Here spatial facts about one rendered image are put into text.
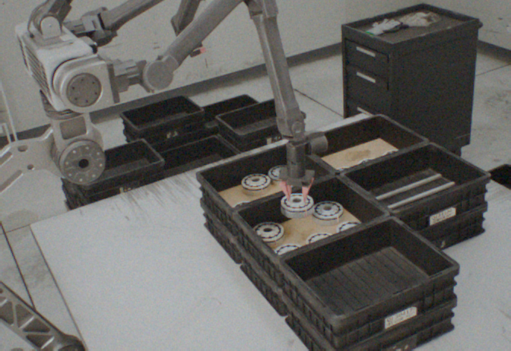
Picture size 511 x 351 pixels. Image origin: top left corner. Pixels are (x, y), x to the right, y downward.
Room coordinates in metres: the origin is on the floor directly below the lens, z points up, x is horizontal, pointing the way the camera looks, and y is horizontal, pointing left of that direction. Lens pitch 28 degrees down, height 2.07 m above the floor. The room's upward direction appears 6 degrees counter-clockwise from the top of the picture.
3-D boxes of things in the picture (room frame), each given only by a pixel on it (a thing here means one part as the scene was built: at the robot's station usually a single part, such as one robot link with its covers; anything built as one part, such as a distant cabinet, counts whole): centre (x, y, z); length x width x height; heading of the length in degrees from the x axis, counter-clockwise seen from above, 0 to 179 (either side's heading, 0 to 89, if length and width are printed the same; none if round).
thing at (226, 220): (2.00, -0.05, 0.87); 0.40 x 0.30 x 0.11; 114
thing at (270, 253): (1.73, -0.17, 0.92); 0.40 x 0.30 x 0.02; 114
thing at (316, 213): (1.84, -0.25, 0.86); 0.10 x 0.10 x 0.01
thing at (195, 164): (3.04, 0.27, 0.31); 0.40 x 0.30 x 0.34; 116
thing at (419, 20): (3.67, -1.06, 0.88); 0.29 x 0.22 x 0.03; 116
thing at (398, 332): (1.45, -0.30, 0.76); 0.40 x 0.30 x 0.12; 114
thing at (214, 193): (2.00, -0.05, 0.92); 0.40 x 0.30 x 0.02; 114
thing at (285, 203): (1.80, -0.14, 0.93); 0.10 x 0.10 x 0.01
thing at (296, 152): (1.80, -0.16, 1.11); 0.07 x 0.06 x 0.07; 115
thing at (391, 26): (3.60, -0.83, 0.88); 0.25 x 0.19 x 0.03; 116
